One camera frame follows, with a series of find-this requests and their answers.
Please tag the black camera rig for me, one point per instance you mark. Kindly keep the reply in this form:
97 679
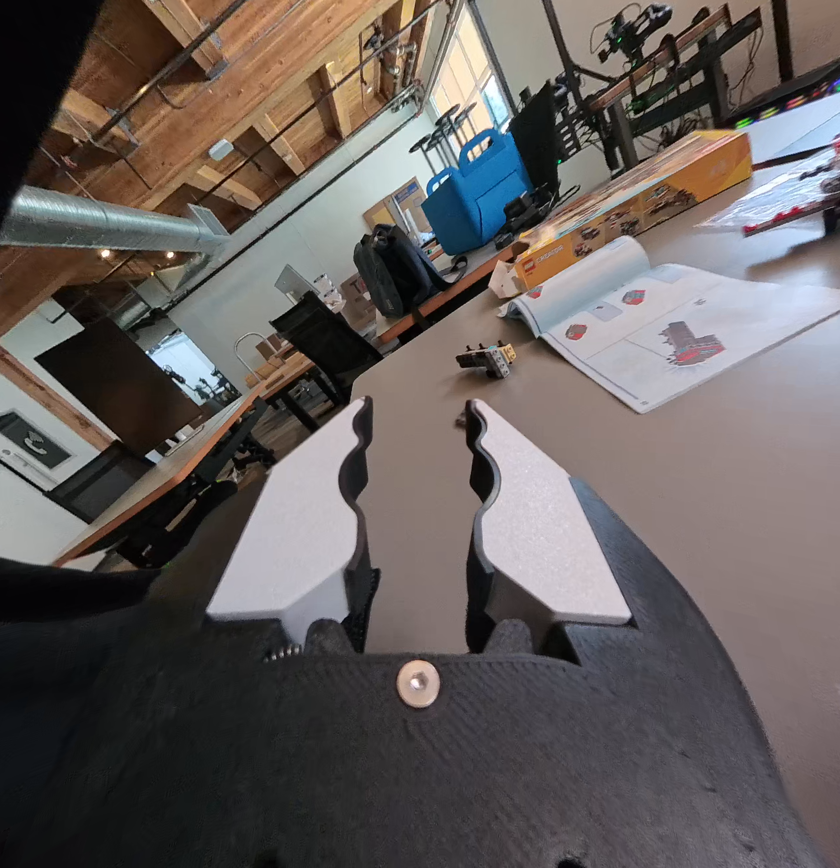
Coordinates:
626 30

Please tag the black-legged workbench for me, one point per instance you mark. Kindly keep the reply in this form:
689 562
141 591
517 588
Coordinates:
664 74

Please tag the yellow toy brick box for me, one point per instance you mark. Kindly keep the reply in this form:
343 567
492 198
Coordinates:
664 196

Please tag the dark wall screen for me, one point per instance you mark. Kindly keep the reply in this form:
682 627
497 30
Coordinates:
121 386

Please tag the dark blue backpack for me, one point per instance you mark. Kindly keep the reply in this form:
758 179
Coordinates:
392 271

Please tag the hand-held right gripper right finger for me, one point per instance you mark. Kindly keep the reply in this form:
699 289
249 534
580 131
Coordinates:
542 542

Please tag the white step ladder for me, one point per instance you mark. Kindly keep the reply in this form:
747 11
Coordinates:
240 352

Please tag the grey black brick assembly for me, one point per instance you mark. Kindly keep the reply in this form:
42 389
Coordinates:
491 359

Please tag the cluster of black stools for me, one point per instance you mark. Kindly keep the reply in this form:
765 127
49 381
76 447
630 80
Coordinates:
440 135

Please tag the black computer case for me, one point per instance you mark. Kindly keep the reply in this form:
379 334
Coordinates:
799 88

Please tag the grey background desk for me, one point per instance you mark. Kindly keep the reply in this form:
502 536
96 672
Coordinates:
453 291

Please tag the black monitor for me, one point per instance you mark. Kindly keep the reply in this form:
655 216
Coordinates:
535 135

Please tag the silver monitor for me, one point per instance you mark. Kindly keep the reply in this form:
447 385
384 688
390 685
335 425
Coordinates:
287 281

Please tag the silver air duct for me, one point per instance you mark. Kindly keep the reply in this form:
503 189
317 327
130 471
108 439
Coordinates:
87 220

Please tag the open instruction booklet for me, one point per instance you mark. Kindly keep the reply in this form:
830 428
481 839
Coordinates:
697 325

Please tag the orange-edged office desk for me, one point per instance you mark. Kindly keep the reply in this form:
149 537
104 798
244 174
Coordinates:
189 461

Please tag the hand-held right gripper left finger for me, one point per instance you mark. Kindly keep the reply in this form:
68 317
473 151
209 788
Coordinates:
291 542

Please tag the black camera gear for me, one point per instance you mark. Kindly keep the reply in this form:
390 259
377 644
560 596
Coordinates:
528 217

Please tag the brick helicopter model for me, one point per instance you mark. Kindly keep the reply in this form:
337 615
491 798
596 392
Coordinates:
836 180

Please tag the blue felt tote bag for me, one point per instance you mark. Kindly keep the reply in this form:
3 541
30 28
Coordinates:
474 203

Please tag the flat cardboard cartons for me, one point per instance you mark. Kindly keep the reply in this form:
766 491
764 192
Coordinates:
392 207

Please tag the clear plastic bag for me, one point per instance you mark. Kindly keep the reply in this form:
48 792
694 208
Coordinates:
745 210

